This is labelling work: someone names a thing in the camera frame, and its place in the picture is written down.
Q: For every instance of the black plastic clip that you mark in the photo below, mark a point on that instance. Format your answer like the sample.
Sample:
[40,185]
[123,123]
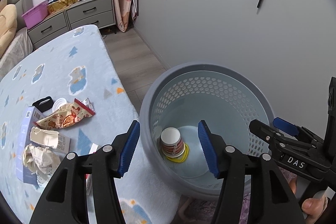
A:
[44,104]

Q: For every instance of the right hand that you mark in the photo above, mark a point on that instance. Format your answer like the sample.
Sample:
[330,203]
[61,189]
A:
[314,206]

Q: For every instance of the grey bed sheet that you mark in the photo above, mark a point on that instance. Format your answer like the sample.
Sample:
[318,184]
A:
[19,48]

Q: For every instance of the light blue patterned blanket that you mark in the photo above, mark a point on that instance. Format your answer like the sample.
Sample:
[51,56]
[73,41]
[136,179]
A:
[70,81]

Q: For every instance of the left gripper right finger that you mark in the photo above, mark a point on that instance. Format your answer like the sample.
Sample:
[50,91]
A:
[271,195]

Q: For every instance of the yellow plastic lid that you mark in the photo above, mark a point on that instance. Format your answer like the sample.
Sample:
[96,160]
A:
[182,158]

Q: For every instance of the purple cartoon toothpaste box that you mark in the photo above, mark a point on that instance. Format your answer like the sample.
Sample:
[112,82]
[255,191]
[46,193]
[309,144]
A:
[30,116]

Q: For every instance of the grey wardrobe cabinet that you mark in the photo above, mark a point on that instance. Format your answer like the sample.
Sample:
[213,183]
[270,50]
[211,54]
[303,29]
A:
[285,47]

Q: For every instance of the gold wrapped gift box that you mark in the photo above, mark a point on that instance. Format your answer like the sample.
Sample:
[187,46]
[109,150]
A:
[59,4]

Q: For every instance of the crumpled white green carton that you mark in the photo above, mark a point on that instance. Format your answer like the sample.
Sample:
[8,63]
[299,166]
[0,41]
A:
[51,139]

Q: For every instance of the white round lid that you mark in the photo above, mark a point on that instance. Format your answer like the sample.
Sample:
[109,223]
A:
[58,104]

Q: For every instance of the red white snack wrapper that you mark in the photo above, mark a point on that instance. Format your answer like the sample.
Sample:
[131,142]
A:
[67,116]

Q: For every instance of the grey perforated trash bin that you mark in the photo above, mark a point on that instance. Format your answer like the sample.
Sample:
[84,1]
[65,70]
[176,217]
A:
[211,107]

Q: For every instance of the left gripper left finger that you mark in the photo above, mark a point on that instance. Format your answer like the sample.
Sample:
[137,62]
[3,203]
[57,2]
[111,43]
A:
[64,199]

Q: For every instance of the tan teddy bear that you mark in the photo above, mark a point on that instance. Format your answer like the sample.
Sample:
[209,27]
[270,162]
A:
[8,25]

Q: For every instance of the purple plastic basket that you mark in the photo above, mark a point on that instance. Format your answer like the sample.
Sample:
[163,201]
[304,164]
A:
[36,14]

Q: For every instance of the written paper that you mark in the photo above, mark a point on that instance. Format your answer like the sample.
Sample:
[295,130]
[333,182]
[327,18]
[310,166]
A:
[40,161]

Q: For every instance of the red white paper cup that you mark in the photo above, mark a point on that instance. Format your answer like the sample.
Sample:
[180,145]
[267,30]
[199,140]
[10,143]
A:
[172,144]

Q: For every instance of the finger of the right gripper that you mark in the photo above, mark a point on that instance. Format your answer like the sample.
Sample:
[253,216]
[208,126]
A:
[267,134]
[285,126]

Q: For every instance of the grey drawer dresser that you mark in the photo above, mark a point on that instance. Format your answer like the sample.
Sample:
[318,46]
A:
[101,13]

